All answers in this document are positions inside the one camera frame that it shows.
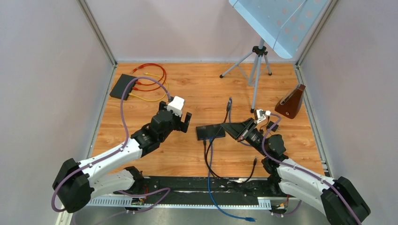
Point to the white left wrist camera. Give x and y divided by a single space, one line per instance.
176 106

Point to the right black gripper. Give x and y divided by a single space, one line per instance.
237 129

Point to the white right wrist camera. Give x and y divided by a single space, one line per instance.
261 115

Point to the grey tripod stand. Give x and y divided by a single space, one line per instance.
261 54

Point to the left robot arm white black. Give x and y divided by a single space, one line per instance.
78 182

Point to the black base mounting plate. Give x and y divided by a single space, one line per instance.
207 191

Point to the black power adapter with cord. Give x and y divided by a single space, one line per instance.
272 126

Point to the light blue perforated panel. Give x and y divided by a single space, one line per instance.
282 24

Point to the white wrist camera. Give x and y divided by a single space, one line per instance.
261 115
176 106

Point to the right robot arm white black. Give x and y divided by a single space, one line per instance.
337 199

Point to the brown wooden metronome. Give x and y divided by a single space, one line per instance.
290 105

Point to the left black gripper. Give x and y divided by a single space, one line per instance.
181 125

